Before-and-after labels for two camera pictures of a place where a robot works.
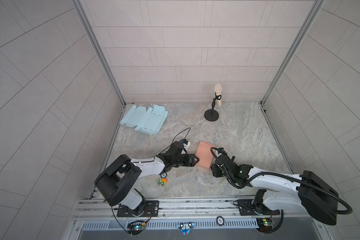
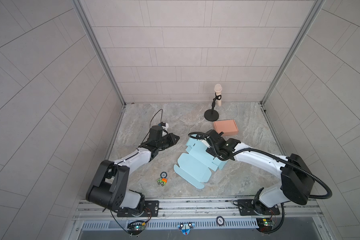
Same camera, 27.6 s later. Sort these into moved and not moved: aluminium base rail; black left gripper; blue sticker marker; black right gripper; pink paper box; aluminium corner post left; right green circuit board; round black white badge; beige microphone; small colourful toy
Moved: black left gripper; pink paper box; black right gripper
Not moved: aluminium corner post left; aluminium base rail; small colourful toy; blue sticker marker; right green circuit board; round black white badge; beige microphone
